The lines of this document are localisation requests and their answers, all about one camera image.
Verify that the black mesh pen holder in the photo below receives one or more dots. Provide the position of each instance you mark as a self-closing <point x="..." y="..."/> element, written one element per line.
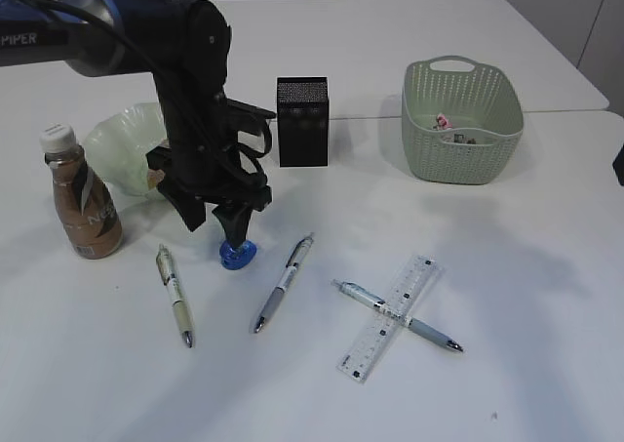
<point x="303" y="109"/>

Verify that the grey grip middle pen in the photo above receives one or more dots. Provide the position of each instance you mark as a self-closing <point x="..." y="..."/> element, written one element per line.
<point x="292" y="268"/>

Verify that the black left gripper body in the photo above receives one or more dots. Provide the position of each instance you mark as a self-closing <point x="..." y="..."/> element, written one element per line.
<point x="207" y="160"/>

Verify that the grey paper ball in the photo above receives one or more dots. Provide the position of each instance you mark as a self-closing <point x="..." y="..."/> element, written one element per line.
<point x="462" y="139"/>

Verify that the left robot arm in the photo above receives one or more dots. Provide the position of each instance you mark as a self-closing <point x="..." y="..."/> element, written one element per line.
<point x="94" y="37"/>

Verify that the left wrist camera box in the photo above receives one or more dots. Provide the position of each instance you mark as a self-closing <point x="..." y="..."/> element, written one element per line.
<point x="248" y="118"/>

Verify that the brown coffee drink bottle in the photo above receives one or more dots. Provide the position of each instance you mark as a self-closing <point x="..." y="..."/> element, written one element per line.
<point x="82" y="201"/>

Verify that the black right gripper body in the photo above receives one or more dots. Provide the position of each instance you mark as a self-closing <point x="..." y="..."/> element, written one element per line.
<point x="618" y="166"/>

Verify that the grey grip right pen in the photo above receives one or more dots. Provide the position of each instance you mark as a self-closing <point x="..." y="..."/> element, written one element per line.
<point x="374" y="302"/>

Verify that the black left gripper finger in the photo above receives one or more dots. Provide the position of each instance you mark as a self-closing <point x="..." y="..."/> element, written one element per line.
<point x="191" y="210"/>
<point x="234" y="219"/>

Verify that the pink paper ball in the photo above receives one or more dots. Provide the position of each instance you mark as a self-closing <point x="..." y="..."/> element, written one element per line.
<point x="441" y="123"/>

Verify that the beige retractable pen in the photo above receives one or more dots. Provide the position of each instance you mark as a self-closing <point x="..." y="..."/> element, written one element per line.
<point x="167" y="270"/>

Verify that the green plastic woven basket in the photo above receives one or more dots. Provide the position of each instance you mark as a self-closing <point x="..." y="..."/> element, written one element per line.
<point x="479" y="101"/>

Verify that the grey grip pen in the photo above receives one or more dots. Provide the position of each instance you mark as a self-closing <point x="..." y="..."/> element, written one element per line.
<point x="374" y="302"/>
<point x="292" y="268"/>

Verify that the clear plastic ruler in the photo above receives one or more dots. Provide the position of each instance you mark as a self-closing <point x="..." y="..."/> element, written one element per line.
<point x="360" y="359"/>

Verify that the green wavy glass plate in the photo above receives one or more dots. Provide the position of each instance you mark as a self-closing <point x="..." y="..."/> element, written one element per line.
<point x="116" y="148"/>

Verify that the sugared bread bun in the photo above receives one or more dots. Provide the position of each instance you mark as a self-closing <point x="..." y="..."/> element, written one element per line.
<point x="156" y="176"/>

